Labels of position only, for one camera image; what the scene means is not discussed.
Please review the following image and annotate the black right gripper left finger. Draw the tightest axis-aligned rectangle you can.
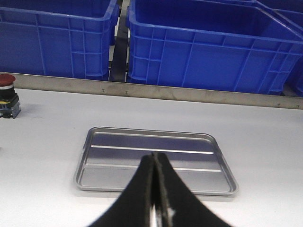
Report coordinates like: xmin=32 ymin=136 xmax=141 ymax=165
xmin=91 ymin=155 xmax=155 ymax=227

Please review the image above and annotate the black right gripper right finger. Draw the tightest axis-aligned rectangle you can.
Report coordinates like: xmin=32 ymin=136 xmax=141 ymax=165
xmin=153 ymin=153 xmax=230 ymax=227

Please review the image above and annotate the silver metal tray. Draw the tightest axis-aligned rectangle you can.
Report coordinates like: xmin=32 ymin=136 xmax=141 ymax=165
xmin=74 ymin=127 xmax=239 ymax=196

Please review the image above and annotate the red emergency stop button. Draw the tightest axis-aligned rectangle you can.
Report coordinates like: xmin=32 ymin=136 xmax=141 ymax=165
xmin=0 ymin=74 xmax=21 ymax=119

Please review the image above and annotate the blue plastic crate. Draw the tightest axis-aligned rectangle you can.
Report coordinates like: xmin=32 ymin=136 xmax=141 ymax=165
xmin=0 ymin=0 xmax=119 ymax=80
xmin=259 ymin=0 xmax=303 ymax=97
xmin=126 ymin=0 xmax=303 ymax=94

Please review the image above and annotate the blue plastic crate centre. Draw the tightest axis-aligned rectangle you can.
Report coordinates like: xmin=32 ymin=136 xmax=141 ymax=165
xmin=0 ymin=0 xmax=119 ymax=80

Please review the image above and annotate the blue plastic crate far right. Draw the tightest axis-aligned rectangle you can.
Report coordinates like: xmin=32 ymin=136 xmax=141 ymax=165
xmin=259 ymin=0 xmax=303 ymax=97

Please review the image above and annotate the metal table edge rail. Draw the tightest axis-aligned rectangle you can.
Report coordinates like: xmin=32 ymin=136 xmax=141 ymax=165
xmin=14 ymin=73 xmax=303 ymax=110

